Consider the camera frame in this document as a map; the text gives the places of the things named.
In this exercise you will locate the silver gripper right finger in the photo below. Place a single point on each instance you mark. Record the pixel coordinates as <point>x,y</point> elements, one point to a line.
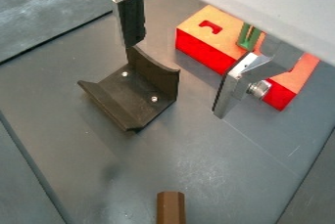
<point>244,78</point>

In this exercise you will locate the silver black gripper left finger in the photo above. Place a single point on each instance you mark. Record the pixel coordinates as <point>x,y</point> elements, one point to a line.
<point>129,11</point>

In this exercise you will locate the brown hexagon peg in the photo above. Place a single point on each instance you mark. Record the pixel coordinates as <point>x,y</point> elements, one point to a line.
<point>171,208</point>

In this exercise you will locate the green arrow-top peg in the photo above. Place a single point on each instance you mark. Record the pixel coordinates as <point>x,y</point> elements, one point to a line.
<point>248,37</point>

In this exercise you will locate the red shape sorter block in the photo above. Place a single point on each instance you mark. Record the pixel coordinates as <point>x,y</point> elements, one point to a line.
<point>207,37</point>

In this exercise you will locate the black curved holder stand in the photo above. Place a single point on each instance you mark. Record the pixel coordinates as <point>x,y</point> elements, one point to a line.
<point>137,92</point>

